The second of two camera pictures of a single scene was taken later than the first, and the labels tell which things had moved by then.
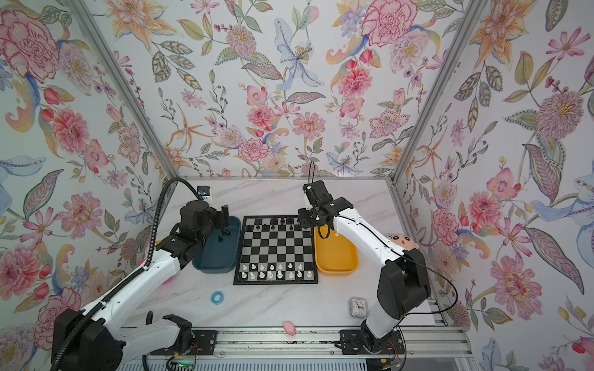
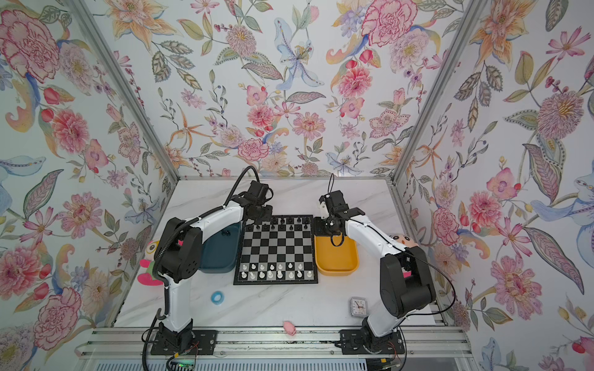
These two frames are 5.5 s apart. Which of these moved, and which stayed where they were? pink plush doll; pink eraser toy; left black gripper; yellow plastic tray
Moved: left black gripper
Stayed: yellow plastic tray; pink plush doll; pink eraser toy
